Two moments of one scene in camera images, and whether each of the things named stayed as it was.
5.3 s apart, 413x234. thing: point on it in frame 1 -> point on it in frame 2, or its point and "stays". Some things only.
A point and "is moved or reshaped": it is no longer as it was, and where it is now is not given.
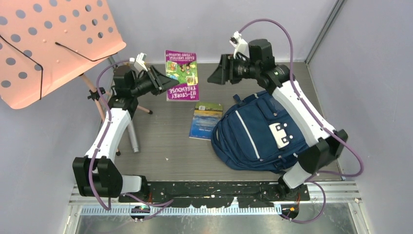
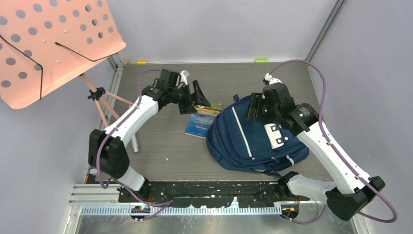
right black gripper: [220, 76] -> [256, 100]
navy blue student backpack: [257, 134] stays
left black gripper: [161, 81] -> [197, 97]
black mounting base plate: [221, 194] stays
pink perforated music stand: [44, 43] stays
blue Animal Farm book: [205, 116] is moved or reshaped
